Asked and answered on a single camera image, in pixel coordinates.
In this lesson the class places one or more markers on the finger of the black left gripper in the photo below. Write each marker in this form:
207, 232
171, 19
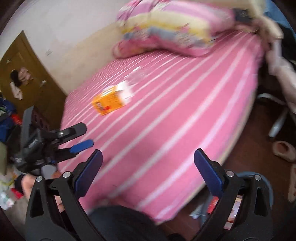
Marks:
71, 133
69, 153

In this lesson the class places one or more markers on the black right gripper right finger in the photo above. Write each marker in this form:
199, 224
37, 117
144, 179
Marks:
243, 210

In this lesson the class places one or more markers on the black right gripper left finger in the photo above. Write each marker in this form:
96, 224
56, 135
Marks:
43, 219

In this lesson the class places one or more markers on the red and white snack bag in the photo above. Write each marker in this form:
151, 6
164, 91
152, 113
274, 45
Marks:
232, 214

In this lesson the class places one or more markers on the orange box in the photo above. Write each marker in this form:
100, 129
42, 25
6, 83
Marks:
113, 98

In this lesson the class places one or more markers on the blue trash bin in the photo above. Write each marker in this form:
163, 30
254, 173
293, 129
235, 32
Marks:
204, 210

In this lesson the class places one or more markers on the person's left hand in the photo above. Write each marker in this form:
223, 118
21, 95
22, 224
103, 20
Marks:
27, 184

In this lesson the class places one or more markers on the pink slipper with face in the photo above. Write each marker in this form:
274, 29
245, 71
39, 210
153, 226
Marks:
292, 186

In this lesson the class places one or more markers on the brown wooden door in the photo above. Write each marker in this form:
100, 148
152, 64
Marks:
25, 82

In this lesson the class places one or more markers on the pink slipper near chair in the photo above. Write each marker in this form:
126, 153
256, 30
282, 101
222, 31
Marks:
284, 150

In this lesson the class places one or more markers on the pink striped bed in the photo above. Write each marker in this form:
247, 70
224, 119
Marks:
182, 105

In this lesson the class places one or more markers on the clear plastic wrapper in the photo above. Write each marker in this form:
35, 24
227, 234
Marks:
137, 75

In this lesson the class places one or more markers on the pink floral pillow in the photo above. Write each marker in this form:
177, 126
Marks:
132, 47

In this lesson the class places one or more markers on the white office chair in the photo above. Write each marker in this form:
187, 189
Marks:
282, 69

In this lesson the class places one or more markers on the pink cartoon folded quilt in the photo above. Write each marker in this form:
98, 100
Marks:
184, 27

